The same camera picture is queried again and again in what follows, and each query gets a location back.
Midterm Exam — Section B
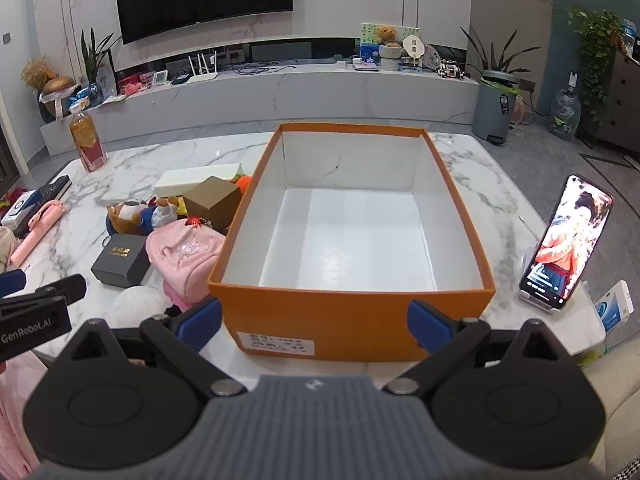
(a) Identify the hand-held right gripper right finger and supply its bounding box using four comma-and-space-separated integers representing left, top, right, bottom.
382, 299, 571, 396

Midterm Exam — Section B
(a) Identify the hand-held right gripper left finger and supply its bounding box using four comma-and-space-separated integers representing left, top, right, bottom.
55, 296, 248, 396

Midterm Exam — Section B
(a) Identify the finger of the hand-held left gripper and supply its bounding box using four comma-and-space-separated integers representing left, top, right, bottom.
0, 268, 27, 295
0, 273, 88, 315

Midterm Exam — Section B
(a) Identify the orange cardboard box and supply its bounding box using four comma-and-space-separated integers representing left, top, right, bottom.
207, 122, 497, 363

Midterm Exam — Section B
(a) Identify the brown plush animal toy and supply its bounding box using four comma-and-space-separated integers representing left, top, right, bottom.
105, 196, 188, 236

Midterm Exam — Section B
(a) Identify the brown cardboard box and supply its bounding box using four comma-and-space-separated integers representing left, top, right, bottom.
182, 176, 243, 233

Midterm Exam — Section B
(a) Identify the long white box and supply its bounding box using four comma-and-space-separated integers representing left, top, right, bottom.
152, 162, 246, 198

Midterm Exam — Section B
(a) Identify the beige fluffy toy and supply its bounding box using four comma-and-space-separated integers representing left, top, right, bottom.
0, 226, 22, 267

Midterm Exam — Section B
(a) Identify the pink handheld device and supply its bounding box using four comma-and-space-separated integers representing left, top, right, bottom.
9, 200, 65, 268

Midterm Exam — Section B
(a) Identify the small black gift box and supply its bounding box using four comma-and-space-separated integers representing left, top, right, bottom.
91, 232, 152, 288

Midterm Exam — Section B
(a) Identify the pink plush backpack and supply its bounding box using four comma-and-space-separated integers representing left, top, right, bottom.
145, 222, 228, 311

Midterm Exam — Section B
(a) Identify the white fluffy ball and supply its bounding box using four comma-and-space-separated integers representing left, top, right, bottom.
102, 285, 173, 328

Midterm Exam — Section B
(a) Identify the blue and white box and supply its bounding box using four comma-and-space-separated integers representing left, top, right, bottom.
0, 190, 43, 226
594, 280, 636, 333

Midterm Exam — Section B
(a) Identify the colourful feather toy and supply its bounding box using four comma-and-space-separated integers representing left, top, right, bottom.
0, 186, 31, 207

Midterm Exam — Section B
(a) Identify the white phone stand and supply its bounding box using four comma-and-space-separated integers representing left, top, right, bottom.
517, 250, 591, 316

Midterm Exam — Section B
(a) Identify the orange drink bottle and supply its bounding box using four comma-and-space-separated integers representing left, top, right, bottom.
67, 105, 108, 173

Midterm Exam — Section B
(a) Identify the smartphone with lit screen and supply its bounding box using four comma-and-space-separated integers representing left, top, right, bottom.
519, 174, 614, 308

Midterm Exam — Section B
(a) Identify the dried flower bouquet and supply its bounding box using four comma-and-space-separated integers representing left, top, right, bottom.
20, 57, 76, 121

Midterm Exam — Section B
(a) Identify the beige sofa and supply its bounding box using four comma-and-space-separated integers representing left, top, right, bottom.
582, 352, 640, 480

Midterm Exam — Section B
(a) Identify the pink toy box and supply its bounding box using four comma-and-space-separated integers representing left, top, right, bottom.
117, 72, 156, 96

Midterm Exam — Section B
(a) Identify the grey pedal trash bin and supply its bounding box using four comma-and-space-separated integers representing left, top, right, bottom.
471, 71, 521, 146

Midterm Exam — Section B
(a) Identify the green potted plant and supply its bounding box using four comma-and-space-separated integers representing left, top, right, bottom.
80, 27, 121, 98

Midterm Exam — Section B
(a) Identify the white wifi router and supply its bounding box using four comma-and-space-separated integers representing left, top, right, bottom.
186, 50, 221, 85

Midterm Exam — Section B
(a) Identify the marble television console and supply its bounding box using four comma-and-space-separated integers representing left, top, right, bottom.
39, 37, 481, 143

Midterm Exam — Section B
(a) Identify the clear water jug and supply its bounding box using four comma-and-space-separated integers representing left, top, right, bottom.
548, 87, 583, 142

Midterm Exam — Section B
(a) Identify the black and white toy car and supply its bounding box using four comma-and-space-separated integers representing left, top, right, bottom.
437, 59, 471, 82

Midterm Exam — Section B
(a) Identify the grey white pot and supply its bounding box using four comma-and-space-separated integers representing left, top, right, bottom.
378, 42, 403, 72

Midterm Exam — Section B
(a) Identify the long-leaf potted plant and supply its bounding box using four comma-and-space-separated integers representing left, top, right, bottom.
460, 25, 533, 86

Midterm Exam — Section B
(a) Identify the white round hand fan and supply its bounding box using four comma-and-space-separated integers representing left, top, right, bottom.
402, 32, 427, 68

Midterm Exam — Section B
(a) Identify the grey drawer cabinet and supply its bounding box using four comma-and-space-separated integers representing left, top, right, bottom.
597, 35, 640, 163

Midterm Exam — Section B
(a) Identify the green vine plant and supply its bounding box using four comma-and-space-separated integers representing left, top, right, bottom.
567, 5, 626, 126

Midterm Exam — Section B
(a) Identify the black cable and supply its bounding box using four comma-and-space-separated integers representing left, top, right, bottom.
235, 61, 297, 75

